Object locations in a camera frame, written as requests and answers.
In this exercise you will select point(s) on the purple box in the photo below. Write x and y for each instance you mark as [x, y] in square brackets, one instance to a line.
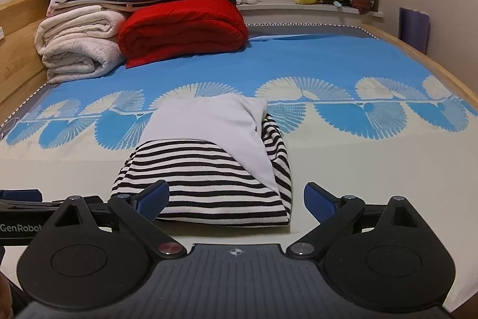
[413, 29]

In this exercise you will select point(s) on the striped white shirt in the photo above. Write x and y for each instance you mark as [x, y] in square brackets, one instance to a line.
[201, 169]

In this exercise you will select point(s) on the blue patterned bed sheet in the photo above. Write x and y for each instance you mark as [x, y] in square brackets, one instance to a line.
[298, 57]

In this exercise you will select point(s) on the folded cream blanket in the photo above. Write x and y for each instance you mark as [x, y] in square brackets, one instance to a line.
[74, 42]

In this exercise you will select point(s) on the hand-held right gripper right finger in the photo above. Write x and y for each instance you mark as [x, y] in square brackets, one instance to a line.
[321, 201]

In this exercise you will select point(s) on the wooden bed frame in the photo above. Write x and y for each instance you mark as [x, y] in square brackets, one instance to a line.
[18, 53]

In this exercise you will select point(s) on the windowsill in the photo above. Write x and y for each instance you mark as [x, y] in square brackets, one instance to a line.
[298, 14]

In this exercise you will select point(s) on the folded red blanket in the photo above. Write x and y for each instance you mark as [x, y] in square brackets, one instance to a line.
[179, 27]

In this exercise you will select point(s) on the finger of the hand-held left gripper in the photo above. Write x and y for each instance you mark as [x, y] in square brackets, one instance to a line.
[20, 195]

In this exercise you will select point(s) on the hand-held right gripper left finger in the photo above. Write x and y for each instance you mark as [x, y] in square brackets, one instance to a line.
[153, 197]

